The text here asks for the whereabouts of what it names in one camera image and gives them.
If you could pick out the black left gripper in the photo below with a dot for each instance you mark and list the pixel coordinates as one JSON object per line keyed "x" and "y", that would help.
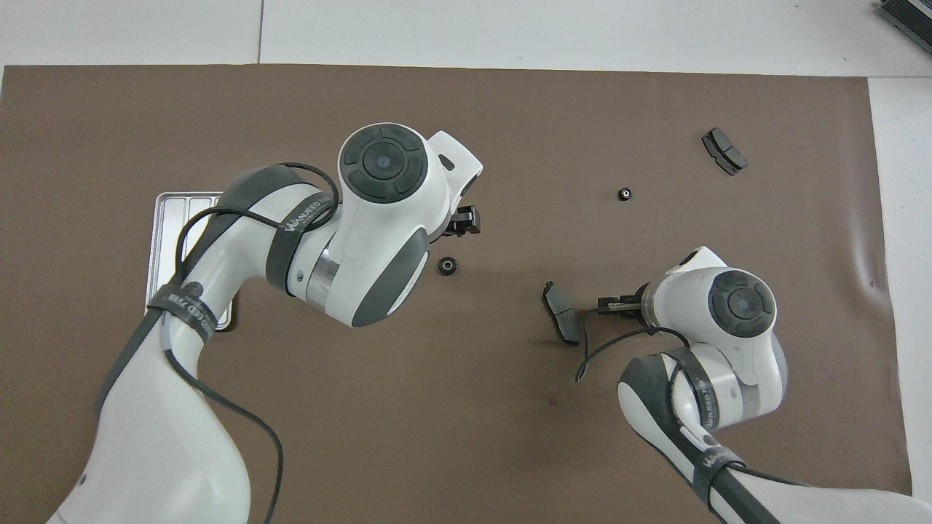
{"x": 451, "y": 227}

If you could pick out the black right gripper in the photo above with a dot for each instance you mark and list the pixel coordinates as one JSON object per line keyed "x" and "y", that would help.
{"x": 638, "y": 302}

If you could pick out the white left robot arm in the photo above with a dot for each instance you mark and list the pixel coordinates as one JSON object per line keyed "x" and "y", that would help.
{"x": 378, "y": 218}

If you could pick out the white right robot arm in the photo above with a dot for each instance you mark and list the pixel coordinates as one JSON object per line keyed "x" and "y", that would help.
{"x": 735, "y": 327}

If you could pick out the silver metal tray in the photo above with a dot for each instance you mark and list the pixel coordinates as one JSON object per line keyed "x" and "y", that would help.
{"x": 164, "y": 233}

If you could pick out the dark grey brake pad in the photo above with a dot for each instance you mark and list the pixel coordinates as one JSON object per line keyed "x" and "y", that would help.
{"x": 724, "y": 151}
{"x": 562, "y": 313}

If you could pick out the brown table mat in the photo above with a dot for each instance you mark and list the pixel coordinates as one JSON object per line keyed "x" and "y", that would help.
{"x": 473, "y": 437}

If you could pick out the grey ribbed device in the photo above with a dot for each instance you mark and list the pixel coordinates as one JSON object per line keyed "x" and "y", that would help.
{"x": 906, "y": 16}

